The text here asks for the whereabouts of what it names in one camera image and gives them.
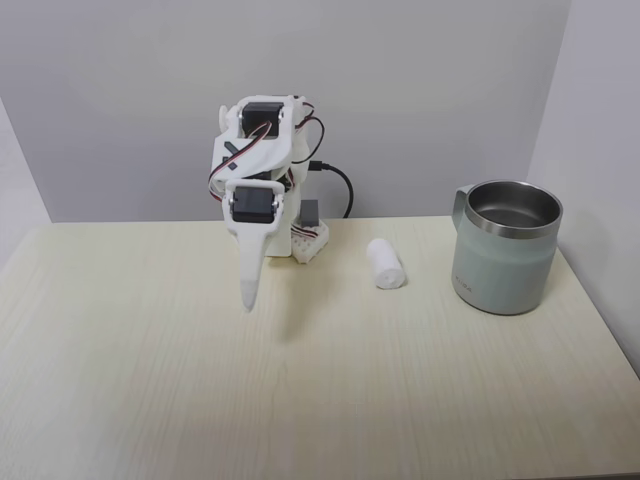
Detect white gauze dressing roll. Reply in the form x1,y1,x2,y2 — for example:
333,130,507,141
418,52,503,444
366,237,407,291

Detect pale green steel cup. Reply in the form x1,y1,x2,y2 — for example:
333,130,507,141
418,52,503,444
452,180,564,317

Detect white perforated board holder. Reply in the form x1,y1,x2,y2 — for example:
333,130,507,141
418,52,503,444
291,222,331,264

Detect red white black servo wire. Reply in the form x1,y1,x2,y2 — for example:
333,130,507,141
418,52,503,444
207,121,275,202
293,101,327,157

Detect black power cable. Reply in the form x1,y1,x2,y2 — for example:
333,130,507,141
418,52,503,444
309,159,355,220

